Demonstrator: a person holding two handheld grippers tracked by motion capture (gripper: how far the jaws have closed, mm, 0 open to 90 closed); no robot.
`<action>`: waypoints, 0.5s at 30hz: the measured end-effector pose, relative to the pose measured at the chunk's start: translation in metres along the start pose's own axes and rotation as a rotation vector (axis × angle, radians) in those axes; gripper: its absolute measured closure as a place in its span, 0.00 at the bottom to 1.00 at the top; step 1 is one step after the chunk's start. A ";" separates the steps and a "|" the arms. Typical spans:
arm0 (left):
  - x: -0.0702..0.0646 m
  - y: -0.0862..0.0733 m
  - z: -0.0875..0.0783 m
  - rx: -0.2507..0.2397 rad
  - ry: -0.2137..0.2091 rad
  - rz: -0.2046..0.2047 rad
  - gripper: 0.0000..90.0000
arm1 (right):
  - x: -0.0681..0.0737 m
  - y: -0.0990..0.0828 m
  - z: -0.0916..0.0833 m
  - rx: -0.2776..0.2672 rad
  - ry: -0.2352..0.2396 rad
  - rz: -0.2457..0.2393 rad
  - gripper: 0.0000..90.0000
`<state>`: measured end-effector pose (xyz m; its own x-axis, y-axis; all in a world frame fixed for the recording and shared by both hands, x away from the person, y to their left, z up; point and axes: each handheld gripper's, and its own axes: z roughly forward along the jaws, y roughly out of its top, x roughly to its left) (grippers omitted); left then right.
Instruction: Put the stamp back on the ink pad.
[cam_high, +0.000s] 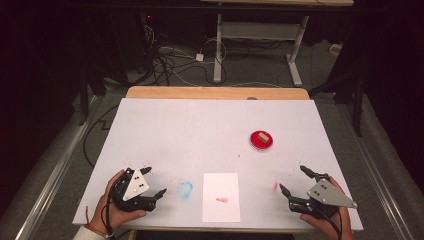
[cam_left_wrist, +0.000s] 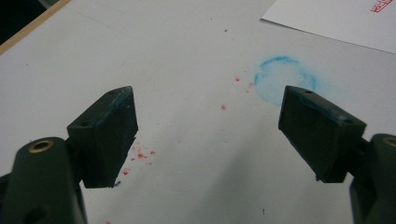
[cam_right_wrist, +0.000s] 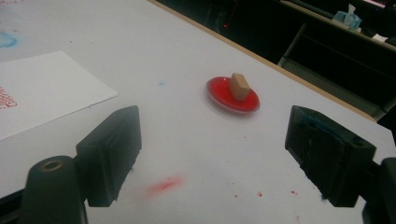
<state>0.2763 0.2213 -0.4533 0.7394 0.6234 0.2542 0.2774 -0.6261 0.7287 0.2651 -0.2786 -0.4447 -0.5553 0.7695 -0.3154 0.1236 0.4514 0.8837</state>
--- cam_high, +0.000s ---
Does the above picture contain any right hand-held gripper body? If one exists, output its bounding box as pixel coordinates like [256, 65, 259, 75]
[288, 172, 359, 220]

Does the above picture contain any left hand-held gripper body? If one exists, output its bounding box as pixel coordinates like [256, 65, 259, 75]
[110, 167, 158, 213]

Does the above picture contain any round red dish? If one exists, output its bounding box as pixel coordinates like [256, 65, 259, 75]
[249, 130, 274, 151]

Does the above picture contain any person's right hand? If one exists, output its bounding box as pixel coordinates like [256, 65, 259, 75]
[299, 176, 356, 240]

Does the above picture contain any person's left hand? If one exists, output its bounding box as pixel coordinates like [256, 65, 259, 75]
[88, 169, 148, 236]

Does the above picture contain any large white board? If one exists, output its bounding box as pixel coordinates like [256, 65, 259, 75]
[72, 97, 364, 232]

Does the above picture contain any white paper sheet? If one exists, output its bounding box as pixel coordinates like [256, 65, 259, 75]
[201, 172, 242, 224]

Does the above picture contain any black stand leg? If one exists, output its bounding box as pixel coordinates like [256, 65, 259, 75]
[352, 74, 365, 138]

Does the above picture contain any white power strip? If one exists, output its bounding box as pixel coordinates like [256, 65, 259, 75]
[328, 42, 345, 57]

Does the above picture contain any dark device with red light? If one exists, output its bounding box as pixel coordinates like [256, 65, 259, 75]
[139, 12, 158, 73]

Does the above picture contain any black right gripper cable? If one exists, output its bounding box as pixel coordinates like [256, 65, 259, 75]
[318, 208, 345, 240]

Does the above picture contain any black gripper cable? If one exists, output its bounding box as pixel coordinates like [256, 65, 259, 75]
[100, 191, 116, 239]
[318, 208, 345, 240]

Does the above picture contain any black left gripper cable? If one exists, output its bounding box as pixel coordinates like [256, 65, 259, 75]
[100, 191, 116, 239]

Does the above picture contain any aluminium floor rail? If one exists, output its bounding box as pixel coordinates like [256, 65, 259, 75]
[335, 99, 416, 240]
[14, 94, 103, 240]

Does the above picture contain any black floor cable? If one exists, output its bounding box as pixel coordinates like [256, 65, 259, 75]
[82, 104, 120, 168]

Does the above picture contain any tangle of floor cables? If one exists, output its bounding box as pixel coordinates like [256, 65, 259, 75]
[142, 25, 232, 88]

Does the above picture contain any white table frame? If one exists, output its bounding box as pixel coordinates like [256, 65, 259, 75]
[199, 0, 355, 88]

